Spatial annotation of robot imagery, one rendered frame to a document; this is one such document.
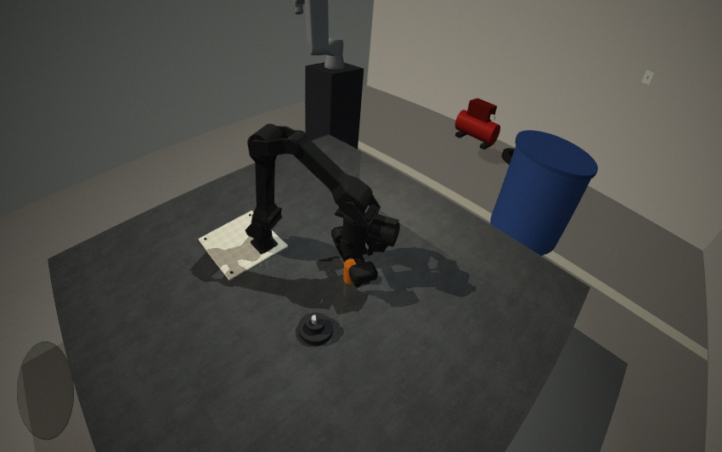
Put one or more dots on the orange cylinder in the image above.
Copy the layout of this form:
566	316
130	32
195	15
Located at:
347	265

